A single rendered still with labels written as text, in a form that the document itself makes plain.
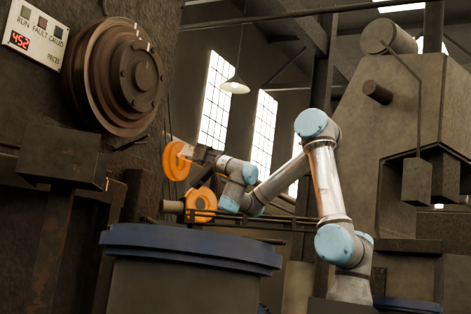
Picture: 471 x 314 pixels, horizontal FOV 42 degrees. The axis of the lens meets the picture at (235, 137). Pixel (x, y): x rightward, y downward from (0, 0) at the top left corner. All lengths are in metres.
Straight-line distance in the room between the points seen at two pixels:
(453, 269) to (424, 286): 0.69
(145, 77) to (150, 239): 1.49
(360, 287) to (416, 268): 2.40
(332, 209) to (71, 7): 1.26
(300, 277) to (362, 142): 2.47
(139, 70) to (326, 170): 0.82
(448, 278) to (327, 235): 1.87
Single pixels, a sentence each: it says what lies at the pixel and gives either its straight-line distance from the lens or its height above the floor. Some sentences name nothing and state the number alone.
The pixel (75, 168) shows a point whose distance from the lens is 1.69.
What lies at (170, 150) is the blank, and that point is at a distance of 2.34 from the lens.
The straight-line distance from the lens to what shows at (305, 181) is 6.50.
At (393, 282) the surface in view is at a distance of 4.51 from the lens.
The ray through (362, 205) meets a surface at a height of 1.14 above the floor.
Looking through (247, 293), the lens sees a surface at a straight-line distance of 1.03.
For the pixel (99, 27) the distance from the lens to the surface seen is 2.37.
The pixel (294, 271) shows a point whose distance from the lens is 2.53.
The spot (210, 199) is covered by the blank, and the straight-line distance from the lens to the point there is 2.64.
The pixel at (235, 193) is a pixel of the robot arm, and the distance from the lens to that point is 2.19.
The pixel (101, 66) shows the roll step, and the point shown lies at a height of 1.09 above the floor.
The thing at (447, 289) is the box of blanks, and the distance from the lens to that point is 3.73.
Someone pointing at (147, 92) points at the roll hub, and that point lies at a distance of 2.43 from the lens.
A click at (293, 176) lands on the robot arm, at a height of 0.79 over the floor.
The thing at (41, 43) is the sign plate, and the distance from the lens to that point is 2.33.
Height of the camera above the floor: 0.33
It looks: 15 degrees up
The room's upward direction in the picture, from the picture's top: 8 degrees clockwise
